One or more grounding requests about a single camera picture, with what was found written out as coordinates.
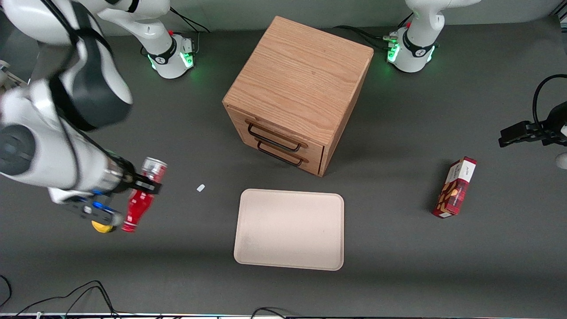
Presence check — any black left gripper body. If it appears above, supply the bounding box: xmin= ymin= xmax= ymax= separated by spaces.
xmin=539 ymin=101 xmax=567 ymax=147

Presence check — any black metal drawer handle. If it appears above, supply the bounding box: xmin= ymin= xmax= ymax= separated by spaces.
xmin=247 ymin=123 xmax=302 ymax=153
xmin=256 ymin=141 xmax=306 ymax=167

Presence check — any short black cable arc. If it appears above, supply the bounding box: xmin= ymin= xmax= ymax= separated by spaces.
xmin=250 ymin=307 xmax=289 ymax=319

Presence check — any beige rectangular tray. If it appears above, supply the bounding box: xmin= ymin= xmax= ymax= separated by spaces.
xmin=233 ymin=189 xmax=345 ymax=271

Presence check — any wooden drawer cabinet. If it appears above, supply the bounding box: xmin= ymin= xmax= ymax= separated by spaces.
xmin=222 ymin=16 xmax=374 ymax=178

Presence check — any black looped gripper cable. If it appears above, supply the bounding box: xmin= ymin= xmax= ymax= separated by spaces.
xmin=532 ymin=74 xmax=567 ymax=132

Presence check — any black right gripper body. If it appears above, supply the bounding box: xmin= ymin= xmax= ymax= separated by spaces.
xmin=116 ymin=159 xmax=139 ymax=195

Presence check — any black cable at left arm base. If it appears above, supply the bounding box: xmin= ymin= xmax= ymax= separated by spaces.
xmin=332 ymin=12 xmax=415 ymax=52

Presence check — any black cable at right arm base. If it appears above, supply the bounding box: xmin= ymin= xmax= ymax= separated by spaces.
xmin=168 ymin=7 xmax=210 ymax=54

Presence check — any red cookie box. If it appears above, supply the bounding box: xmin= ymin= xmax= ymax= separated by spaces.
xmin=433 ymin=156 xmax=478 ymax=219

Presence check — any black cable at arm base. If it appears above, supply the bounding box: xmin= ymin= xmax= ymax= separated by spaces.
xmin=168 ymin=7 xmax=210 ymax=54
xmin=332 ymin=12 xmax=415 ymax=52

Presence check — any long black floor cable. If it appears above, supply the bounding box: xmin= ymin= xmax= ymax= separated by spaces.
xmin=13 ymin=280 xmax=122 ymax=318

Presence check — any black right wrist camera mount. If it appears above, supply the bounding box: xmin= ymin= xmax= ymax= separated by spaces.
xmin=62 ymin=192 xmax=126 ymax=228

